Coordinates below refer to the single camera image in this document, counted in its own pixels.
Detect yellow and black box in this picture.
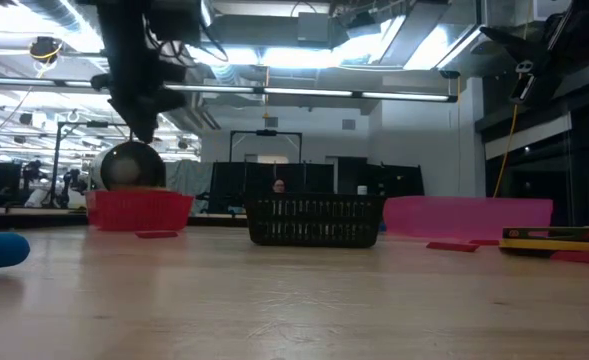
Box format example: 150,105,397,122
498,226,589,259

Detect long ceiling light strip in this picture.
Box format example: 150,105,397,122
0,74,459,104

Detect pink plastic tray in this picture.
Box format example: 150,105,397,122
382,195,554,241

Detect white cylinder with dark inside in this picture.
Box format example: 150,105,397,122
89,140,168,192

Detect black stand frame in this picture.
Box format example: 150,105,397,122
229,129,304,164
48,119,135,209

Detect gray ceiling unit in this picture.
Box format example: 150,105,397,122
296,10,350,50

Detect black partition panels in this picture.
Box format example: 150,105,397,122
207,155,425,215

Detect black plastic basket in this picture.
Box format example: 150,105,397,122
243,193,388,249

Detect red plastic basket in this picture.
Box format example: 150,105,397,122
84,188,195,232

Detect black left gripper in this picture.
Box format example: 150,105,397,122
90,72,168,144

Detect black yellow cord reel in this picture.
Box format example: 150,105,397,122
27,35,65,66

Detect background wooden table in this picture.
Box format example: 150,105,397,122
0,206,89,232

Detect yellow hanging cable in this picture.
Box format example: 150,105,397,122
492,102,520,199

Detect gray cloth cover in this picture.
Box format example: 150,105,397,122
165,159,214,215

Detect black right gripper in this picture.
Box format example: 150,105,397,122
479,9,575,101

